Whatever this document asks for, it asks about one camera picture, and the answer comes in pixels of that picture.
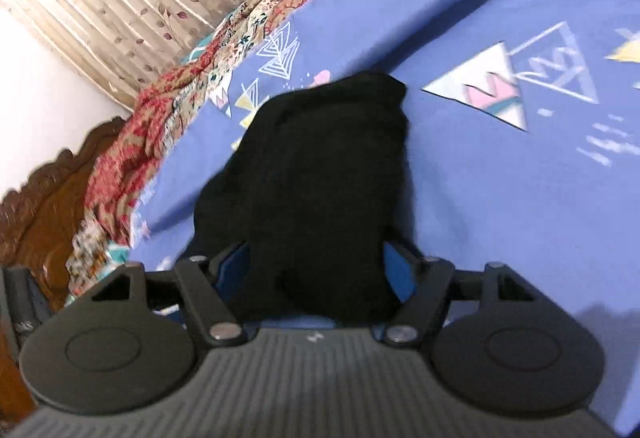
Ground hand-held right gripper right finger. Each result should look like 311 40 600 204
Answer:
382 240 537 346

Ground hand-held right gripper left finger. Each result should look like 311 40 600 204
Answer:
92 243 251 347

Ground black pants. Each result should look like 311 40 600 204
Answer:
192 72 416 325

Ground blue printed bed sheet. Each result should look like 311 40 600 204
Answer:
130 0 640 436

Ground brown patterned cloth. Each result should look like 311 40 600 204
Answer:
64 213 113 306

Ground red floral blanket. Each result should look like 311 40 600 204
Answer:
82 0 421 249

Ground carved wooden headboard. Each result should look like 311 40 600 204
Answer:
0 115 128 419

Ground dark grey object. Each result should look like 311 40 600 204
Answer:
0 265 53 354

